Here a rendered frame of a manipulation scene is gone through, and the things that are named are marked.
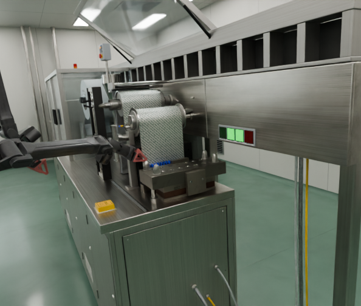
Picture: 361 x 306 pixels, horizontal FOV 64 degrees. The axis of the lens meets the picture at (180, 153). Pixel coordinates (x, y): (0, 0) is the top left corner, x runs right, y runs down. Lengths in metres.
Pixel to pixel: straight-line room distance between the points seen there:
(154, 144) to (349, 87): 0.90
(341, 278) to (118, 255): 0.88
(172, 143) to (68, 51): 5.71
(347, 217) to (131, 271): 0.87
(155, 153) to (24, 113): 5.59
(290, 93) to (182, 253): 0.84
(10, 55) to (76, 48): 1.28
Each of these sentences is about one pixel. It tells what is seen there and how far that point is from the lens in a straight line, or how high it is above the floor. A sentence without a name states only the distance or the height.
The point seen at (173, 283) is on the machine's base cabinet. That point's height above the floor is 0.52.
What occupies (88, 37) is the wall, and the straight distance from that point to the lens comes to 7.17.
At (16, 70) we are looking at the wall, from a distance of 6.93.
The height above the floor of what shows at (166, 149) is 1.10.
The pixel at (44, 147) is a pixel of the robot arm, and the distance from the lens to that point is 1.17.
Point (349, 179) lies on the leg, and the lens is 1.19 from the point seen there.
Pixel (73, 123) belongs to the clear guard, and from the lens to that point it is 2.41.
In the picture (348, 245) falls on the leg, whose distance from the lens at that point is 1.28.
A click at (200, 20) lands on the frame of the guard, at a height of 1.70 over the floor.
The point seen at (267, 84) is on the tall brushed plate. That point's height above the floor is 1.39.
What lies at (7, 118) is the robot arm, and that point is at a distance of 1.46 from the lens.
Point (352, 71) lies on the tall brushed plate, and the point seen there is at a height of 1.41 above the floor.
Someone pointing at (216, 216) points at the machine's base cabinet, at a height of 0.79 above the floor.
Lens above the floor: 1.40
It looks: 12 degrees down
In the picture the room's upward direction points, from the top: 4 degrees counter-clockwise
